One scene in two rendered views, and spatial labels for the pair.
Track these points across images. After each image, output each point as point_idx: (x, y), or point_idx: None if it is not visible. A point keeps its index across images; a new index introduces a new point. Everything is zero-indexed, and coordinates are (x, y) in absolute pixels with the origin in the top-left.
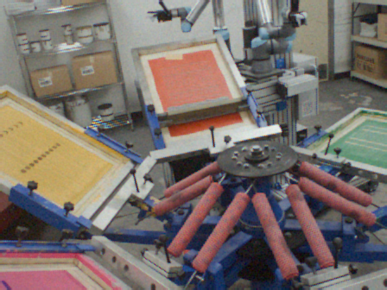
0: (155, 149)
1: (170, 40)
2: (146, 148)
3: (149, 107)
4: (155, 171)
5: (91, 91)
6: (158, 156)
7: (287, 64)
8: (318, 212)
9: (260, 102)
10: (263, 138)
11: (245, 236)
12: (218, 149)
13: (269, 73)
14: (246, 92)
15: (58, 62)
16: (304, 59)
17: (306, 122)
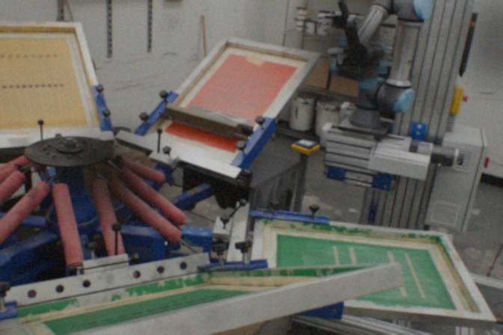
0: (358, 195)
1: (480, 78)
2: (352, 190)
3: (161, 92)
4: (322, 213)
5: None
6: (120, 137)
7: (430, 136)
8: None
9: (340, 161)
10: (216, 174)
11: (41, 221)
12: (157, 156)
13: (359, 128)
14: (263, 125)
15: None
16: (460, 141)
17: None
